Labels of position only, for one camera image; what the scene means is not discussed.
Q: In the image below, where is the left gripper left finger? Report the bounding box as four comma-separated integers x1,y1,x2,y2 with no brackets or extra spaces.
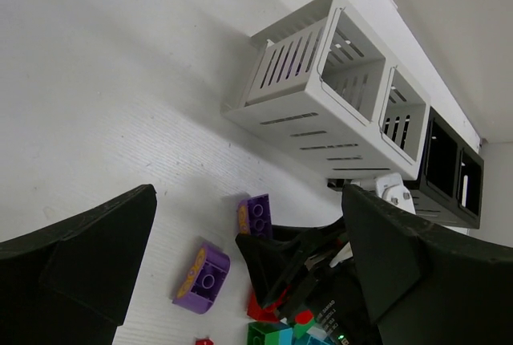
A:
1,185,156,344

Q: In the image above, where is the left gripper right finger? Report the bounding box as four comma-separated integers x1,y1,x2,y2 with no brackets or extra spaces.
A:
341,185,512,344

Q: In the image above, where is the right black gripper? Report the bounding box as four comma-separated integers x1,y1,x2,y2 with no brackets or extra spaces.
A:
236,218,381,344

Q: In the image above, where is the red rectangular lego brick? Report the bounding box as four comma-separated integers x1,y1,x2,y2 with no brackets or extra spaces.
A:
246,289,283,323

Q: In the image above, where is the purple lego brick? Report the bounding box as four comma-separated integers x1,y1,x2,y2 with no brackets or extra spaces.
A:
247,194,273,239

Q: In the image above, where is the purple lego with orange print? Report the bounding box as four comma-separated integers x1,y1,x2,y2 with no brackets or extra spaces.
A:
172,241,231,315

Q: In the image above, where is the small red lego brick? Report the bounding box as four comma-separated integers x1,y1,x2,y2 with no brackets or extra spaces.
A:
194,338,214,345

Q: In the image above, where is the red rounded lego brick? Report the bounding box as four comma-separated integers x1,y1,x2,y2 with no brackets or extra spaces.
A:
294,310,315,327

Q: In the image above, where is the cyan flat lego brick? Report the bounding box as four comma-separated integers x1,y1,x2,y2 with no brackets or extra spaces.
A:
307,326,333,344

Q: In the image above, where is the green and blue lego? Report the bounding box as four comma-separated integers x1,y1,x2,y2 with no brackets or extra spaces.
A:
246,322,293,345

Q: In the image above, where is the black double container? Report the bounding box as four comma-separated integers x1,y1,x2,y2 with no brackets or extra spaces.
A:
405,108,484,229

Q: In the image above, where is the white double container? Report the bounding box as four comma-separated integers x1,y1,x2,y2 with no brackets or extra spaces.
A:
222,0,430,180

